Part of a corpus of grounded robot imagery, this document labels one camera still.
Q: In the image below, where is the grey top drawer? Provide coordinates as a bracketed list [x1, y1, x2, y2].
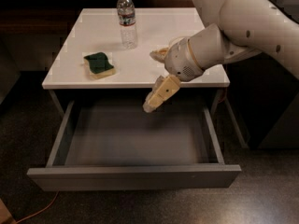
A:
[27, 100, 241, 191]

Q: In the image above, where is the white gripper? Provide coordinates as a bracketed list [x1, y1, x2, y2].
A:
[143, 36, 206, 113]

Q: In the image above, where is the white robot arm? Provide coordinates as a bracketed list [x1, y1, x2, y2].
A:
[143, 0, 299, 113]

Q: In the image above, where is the orange extension cable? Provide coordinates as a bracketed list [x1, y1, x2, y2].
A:
[15, 190, 60, 224]

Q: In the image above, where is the beige paper bowl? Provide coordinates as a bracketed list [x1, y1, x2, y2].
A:
[168, 36, 184, 48]

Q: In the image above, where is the dark wooden counter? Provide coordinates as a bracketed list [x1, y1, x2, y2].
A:
[0, 0, 195, 35]

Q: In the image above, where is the clear plastic water bottle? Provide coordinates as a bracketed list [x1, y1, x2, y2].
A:
[117, 0, 137, 49]

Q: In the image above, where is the white top drawer cabinet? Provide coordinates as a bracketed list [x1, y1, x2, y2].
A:
[41, 7, 231, 117]

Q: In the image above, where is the green yellow sponge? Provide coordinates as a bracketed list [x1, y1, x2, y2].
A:
[84, 52, 116, 79]

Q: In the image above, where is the cardboard box corner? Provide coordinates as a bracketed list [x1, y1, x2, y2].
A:
[0, 199, 16, 224]

